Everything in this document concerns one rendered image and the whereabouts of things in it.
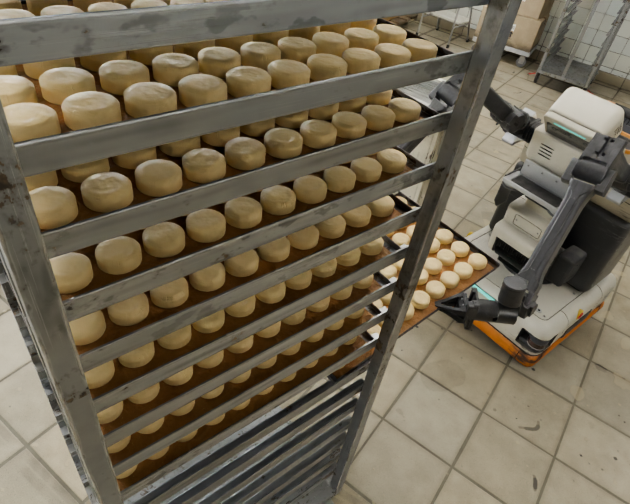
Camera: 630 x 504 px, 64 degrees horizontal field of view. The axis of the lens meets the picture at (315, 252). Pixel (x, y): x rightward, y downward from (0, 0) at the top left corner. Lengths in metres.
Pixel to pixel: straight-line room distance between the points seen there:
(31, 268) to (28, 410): 1.68
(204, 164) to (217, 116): 0.09
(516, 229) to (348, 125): 1.56
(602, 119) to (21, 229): 1.73
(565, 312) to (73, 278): 2.09
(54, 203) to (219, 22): 0.23
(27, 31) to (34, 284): 0.21
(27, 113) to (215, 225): 0.25
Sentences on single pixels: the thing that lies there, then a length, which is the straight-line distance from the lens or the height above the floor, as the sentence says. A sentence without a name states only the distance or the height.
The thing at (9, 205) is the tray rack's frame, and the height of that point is 1.48.
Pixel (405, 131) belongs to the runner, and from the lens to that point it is 0.74.
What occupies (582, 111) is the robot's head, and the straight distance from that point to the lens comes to 1.92.
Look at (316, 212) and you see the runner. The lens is 0.69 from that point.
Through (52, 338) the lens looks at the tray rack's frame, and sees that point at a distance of 0.55.
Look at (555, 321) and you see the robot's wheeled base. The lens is 2.33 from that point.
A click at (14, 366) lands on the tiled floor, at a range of 2.29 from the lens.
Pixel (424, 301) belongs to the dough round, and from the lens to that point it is 1.32.
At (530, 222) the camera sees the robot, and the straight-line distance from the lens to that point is 2.16.
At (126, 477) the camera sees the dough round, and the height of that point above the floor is 0.86.
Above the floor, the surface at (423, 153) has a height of 0.71.
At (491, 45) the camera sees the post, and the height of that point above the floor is 1.53.
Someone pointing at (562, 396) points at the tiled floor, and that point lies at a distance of 2.47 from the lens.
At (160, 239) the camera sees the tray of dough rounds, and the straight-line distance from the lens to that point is 0.63.
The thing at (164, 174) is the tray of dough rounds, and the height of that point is 1.42.
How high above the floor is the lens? 1.74
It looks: 41 degrees down
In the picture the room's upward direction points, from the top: 10 degrees clockwise
